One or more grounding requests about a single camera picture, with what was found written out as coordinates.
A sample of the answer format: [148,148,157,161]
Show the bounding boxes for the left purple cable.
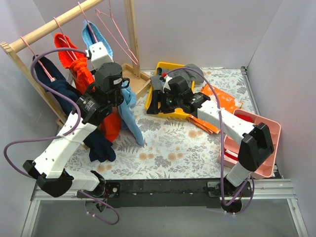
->
[3,48,88,177]

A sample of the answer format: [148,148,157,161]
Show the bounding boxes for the pink hanger with orange garment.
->
[53,17,78,61]

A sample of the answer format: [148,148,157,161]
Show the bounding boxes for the orange tie-dye shorts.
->
[188,84,243,134]

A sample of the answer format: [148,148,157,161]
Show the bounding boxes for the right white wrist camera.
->
[160,73,172,93]

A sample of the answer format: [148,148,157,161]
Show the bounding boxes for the red cloth front compartment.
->
[224,150,238,161]

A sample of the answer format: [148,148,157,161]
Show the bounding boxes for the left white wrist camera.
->
[85,42,114,71]

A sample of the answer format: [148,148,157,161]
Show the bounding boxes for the light blue shorts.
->
[81,20,144,146]

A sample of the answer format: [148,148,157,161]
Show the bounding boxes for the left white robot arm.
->
[23,62,125,198]

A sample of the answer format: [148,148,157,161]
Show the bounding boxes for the floral patterned table mat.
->
[46,68,260,181]

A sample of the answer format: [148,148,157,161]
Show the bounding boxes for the purple cable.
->
[167,68,255,214]
[3,48,88,177]

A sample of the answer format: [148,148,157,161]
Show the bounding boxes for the red cloth in organizer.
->
[236,114,254,123]

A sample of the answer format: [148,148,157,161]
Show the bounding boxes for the wooden clothes rack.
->
[0,0,152,126]

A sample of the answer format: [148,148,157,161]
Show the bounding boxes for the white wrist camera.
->
[160,73,172,93]
[85,42,114,71]

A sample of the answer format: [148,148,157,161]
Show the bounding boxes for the pink compartment organizer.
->
[224,109,281,180]

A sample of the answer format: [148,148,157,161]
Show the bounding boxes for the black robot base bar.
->
[77,178,254,213]

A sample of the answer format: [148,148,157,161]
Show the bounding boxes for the grey shorts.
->
[151,64,204,87]

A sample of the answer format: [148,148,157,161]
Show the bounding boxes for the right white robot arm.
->
[147,76,274,196]

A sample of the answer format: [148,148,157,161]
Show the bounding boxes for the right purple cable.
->
[167,68,255,214]

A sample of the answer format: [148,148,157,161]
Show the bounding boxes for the pink hanger with navy garment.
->
[20,36,57,82]

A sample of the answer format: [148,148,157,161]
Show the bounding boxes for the navy blue garment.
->
[34,57,116,162]

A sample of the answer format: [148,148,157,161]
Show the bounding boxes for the bright orange garment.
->
[54,33,121,142]

